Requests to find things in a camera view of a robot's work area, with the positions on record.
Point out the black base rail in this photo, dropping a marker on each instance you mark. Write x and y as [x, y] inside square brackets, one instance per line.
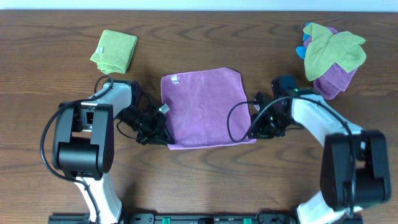
[150, 218]

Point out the crumpled purple cloth in pile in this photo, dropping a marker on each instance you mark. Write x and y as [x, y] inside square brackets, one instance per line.
[335, 80]

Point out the blue cloth in pile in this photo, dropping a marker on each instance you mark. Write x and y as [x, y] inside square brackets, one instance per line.
[301, 50]

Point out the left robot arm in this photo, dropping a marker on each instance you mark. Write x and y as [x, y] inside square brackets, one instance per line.
[83, 143]

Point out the crumpled green cloth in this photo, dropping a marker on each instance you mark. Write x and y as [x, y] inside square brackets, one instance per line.
[325, 49]

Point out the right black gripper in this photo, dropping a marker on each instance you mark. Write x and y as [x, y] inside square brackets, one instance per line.
[259, 132]

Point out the purple microfiber cloth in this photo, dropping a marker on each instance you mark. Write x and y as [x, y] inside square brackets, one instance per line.
[207, 108]

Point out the folded green cloth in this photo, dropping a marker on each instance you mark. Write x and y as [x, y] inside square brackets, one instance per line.
[114, 52]

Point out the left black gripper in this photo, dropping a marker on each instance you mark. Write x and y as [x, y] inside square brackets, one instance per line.
[154, 130]

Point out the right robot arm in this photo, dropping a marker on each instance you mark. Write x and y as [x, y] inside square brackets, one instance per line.
[355, 172]

